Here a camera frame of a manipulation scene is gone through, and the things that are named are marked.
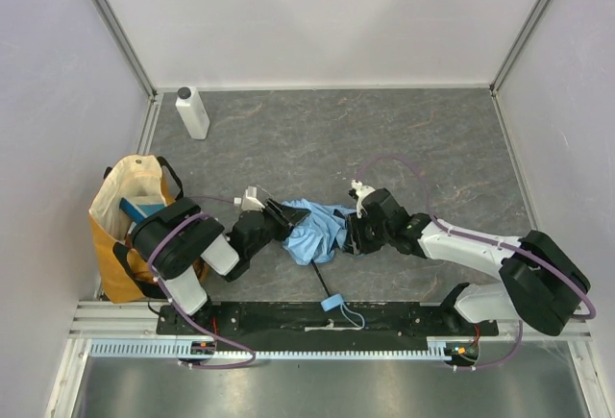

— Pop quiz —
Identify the light blue folding umbrella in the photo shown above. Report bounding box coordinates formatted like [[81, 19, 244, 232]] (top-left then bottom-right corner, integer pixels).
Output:
[[283, 199, 367, 331]]

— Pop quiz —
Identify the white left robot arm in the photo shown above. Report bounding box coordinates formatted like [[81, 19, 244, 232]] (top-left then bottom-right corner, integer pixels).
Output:
[[119, 196, 309, 316]]

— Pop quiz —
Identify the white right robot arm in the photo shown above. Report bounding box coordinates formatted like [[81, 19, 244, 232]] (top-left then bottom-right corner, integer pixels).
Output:
[[346, 181, 591, 336]]

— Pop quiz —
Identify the blue book in bag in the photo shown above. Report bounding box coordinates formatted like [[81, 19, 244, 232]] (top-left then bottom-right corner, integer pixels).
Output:
[[119, 196, 166, 224]]

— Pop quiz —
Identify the white plastic bottle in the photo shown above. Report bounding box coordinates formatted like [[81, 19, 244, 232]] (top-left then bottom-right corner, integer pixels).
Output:
[[175, 86, 210, 140]]

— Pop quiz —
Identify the yellow canvas tote bag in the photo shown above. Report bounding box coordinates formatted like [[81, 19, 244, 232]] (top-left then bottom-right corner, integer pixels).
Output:
[[88, 155, 184, 304]]

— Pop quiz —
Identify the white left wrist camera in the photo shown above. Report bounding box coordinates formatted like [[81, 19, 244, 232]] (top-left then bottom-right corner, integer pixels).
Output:
[[234, 185, 265, 211]]

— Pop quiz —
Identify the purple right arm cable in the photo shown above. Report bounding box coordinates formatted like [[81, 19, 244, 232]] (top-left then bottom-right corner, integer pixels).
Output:
[[357, 155, 599, 374]]

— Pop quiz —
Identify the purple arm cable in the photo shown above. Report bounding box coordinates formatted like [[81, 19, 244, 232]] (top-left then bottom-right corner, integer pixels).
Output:
[[147, 195, 258, 370], [357, 155, 599, 374]]

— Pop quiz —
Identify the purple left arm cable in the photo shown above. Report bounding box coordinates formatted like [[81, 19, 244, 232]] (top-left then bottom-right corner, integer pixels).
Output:
[[147, 195, 258, 370]]

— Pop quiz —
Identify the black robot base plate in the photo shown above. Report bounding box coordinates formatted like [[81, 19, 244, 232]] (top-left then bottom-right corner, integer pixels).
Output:
[[156, 300, 499, 342]]

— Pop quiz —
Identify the slotted cable duct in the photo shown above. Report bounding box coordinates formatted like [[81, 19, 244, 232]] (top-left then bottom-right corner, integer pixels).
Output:
[[88, 336, 462, 359]]

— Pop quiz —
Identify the left aluminium corner post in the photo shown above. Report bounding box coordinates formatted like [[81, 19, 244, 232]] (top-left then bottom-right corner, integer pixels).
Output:
[[91, 0, 158, 100]]

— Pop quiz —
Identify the aluminium corner post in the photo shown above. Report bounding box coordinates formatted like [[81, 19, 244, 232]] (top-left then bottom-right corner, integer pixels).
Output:
[[489, 0, 553, 96], [91, 0, 158, 100]]

